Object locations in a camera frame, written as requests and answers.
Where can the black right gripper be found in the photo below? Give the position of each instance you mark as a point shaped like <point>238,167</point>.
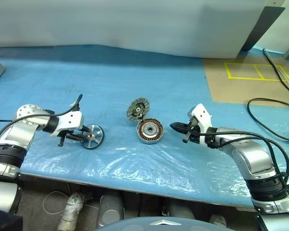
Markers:
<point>193,131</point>

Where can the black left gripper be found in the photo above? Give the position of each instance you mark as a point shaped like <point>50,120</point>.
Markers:
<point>67,136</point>

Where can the silver spoked wheel cover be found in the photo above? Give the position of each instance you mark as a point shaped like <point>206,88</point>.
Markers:
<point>98,129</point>

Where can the motor stator with copper windings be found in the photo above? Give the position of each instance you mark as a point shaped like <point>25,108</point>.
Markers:
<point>142,131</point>

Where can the grey slotted rotor disc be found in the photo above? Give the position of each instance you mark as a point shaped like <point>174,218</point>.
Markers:
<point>145,104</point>

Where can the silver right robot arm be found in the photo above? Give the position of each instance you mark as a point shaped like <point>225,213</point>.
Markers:
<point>255,154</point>

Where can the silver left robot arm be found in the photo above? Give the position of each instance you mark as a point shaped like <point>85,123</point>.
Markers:
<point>14,134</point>

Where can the blue plastic table sheet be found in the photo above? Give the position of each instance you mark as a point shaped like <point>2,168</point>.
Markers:
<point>159,79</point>

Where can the brown cardboard sheet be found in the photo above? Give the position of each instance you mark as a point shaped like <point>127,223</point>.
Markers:
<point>226,89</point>

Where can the white mottled rounded shape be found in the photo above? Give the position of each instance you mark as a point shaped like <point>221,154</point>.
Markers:
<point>72,207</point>
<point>218,220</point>

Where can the small black clasp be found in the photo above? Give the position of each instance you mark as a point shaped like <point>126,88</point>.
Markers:
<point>164,207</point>

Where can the grey rounded cylinder shape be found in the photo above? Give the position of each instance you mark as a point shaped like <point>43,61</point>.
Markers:
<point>180,210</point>
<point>110,209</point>

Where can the yellow tape rectangle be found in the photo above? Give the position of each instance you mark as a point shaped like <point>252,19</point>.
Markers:
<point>255,78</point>

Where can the grey-blue robot torso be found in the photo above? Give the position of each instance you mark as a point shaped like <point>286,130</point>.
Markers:
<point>159,226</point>

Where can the large white backdrop sheet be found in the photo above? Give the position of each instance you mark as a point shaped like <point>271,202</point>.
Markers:
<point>110,21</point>

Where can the dark navy cloth shape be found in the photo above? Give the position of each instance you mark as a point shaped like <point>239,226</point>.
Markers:
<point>2,221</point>

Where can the dark grey slanted panel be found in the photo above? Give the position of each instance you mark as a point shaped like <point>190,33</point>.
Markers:
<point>265,26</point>

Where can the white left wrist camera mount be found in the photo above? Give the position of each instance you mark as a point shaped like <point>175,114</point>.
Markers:
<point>72,119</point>

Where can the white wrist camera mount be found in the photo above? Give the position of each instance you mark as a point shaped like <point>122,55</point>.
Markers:
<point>72,119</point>
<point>201,113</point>

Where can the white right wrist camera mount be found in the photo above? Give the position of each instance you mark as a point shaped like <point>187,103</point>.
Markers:
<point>201,113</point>

